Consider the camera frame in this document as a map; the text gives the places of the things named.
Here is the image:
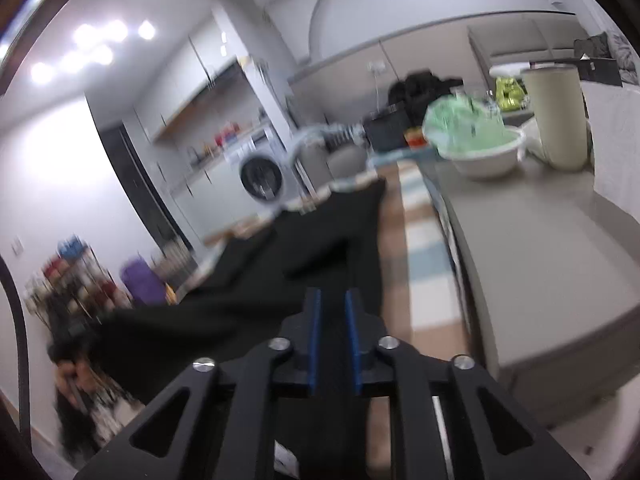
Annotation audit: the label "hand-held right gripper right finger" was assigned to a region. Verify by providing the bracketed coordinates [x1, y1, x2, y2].
[344, 287, 588, 480]

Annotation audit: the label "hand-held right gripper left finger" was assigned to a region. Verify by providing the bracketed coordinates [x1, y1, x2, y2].
[75, 287, 323, 480]

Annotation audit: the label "black knitted sweater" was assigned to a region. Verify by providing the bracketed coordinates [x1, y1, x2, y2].
[50, 177, 388, 480]

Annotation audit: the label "pile of black clothes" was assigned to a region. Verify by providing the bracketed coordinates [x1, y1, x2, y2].
[387, 72, 466, 126]

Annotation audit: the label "person's left hand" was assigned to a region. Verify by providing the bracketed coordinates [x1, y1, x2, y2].
[54, 359, 100, 411]

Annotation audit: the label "checked tablecloth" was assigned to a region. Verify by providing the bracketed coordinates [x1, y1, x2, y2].
[200, 160, 471, 341]

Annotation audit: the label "woven basket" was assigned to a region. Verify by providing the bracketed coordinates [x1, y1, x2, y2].
[150, 240, 193, 281]

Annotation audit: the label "white washing machine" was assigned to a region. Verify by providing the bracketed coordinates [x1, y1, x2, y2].
[225, 130, 301, 206]

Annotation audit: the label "grey sofa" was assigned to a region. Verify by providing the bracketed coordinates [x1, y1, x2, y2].
[300, 125, 381, 196]

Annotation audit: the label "white kitchen base cabinets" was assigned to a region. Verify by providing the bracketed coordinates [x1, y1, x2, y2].
[170, 157, 251, 241]

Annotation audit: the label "purple bag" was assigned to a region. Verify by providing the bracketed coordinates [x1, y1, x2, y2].
[120, 257, 166, 306]

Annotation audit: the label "grey cabinet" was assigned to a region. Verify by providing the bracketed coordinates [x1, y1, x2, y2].
[435, 125, 640, 426]

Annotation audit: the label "light blue garment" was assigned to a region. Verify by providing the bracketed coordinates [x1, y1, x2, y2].
[287, 122, 361, 161]

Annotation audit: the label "white bowl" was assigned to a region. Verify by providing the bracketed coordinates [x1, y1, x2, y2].
[435, 127, 528, 178]

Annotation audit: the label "black door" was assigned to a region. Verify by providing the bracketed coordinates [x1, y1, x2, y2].
[85, 105, 193, 251]

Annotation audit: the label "green wet wipes packet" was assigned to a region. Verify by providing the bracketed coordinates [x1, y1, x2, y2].
[422, 95, 521, 148]

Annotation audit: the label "metal shoe rack with shoes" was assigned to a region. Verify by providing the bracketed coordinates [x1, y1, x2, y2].
[25, 245, 131, 331]

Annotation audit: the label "yellow green packet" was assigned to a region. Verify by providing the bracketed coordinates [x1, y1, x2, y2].
[495, 76, 528, 111]

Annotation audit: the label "beige cylinder container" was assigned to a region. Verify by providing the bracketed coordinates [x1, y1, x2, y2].
[520, 62, 588, 171]

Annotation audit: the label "beige bed headboard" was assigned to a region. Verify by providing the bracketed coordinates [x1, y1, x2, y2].
[467, 15, 591, 76]

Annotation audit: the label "ceiling light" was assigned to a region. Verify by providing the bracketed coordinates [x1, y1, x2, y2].
[30, 20, 157, 86]

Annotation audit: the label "white kitchen wall cabinets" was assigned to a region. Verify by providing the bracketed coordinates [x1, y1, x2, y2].
[132, 5, 241, 136]

